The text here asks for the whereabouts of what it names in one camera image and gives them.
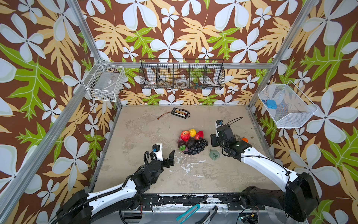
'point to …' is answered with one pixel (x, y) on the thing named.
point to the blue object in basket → (271, 104)
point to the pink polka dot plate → (183, 151)
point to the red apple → (185, 136)
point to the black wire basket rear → (182, 73)
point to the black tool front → (207, 219)
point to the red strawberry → (199, 134)
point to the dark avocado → (191, 142)
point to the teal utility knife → (186, 214)
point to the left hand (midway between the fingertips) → (168, 148)
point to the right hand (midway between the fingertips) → (212, 135)
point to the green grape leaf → (214, 154)
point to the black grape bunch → (198, 146)
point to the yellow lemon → (192, 132)
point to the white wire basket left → (104, 81)
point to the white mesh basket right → (288, 94)
